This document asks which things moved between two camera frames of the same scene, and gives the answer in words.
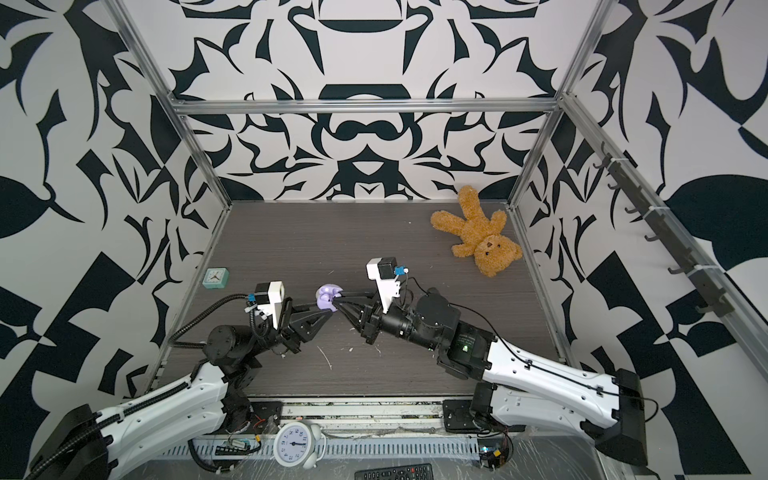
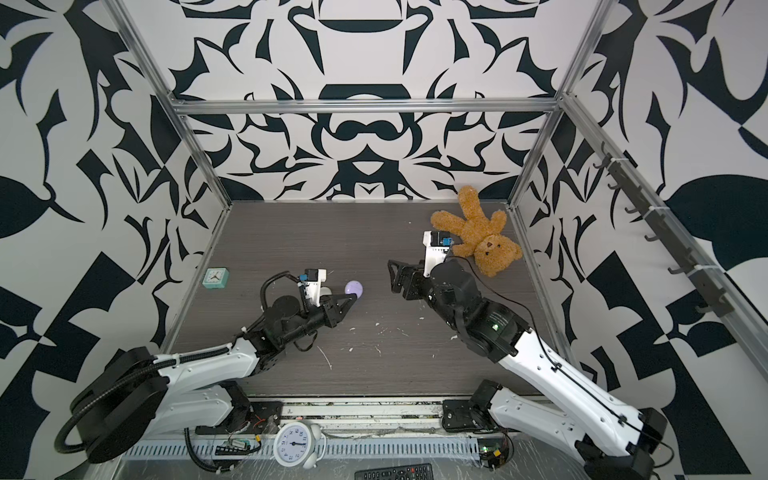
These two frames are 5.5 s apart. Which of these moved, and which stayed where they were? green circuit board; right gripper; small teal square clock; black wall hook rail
Moved: right gripper
Stayed: black wall hook rail; green circuit board; small teal square clock
